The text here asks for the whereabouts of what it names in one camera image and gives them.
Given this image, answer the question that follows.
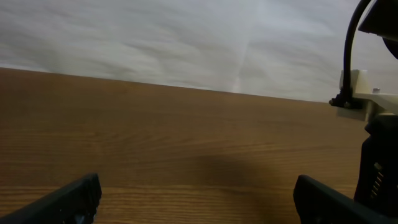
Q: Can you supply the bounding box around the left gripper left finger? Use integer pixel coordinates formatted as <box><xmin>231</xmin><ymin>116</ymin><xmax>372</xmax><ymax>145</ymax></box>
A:
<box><xmin>0</xmin><ymin>173</ymin><xmax>103</xmax><ymax>224</ymax></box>

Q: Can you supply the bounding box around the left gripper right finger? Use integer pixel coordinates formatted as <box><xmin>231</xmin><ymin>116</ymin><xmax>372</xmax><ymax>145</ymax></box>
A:
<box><xmin>292</xmin><ymin>174</ymin><xmax>398</xmax><ymax>224</ymax></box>

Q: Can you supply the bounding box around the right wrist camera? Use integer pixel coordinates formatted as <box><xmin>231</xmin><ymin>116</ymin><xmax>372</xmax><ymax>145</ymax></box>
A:
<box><xmin>336</xmin><ymin>68</ymin><xmax>398</xmax><ymax>123</ymax></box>

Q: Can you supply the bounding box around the black cable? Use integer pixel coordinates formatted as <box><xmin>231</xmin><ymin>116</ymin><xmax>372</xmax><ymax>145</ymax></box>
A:
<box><xmin>328</xmin><ymin>0</ymin><xmax>373</xmax><ymax>110</ymax></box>

